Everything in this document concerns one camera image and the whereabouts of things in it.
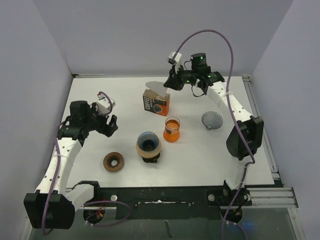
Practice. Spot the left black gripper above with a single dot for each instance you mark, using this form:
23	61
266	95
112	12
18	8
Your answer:
105	129

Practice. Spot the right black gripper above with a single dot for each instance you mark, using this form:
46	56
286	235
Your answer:
173	82

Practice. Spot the white paper coffee filter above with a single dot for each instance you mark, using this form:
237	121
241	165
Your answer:
157	87

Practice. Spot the blue glass dripper cone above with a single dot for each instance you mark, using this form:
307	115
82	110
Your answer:
148	141

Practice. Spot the light wooden ring holder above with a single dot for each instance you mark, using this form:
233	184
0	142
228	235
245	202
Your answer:
150	154

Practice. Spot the dark green glass dripper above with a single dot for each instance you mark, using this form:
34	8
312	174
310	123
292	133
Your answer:
151	160

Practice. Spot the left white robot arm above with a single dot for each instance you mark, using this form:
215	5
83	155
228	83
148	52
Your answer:
50	206

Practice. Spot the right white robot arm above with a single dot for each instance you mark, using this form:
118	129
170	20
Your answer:
246	136

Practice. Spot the orange coffee filter box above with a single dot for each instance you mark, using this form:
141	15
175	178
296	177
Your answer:
156	104

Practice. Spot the grey glass dripper cone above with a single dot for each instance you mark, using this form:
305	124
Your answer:
212	120

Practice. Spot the orange glass carafe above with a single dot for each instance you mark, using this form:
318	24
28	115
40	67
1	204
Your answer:
171	131

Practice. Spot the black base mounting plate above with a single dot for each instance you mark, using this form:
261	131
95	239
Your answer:
174	203

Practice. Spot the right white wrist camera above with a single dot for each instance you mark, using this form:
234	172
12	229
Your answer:
174	59

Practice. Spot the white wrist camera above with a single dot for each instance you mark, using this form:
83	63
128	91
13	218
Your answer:
104	107
174	59

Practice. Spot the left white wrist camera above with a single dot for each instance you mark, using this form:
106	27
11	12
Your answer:
104	107

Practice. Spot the dark wooden ring holder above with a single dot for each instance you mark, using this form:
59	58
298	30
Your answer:
113	162

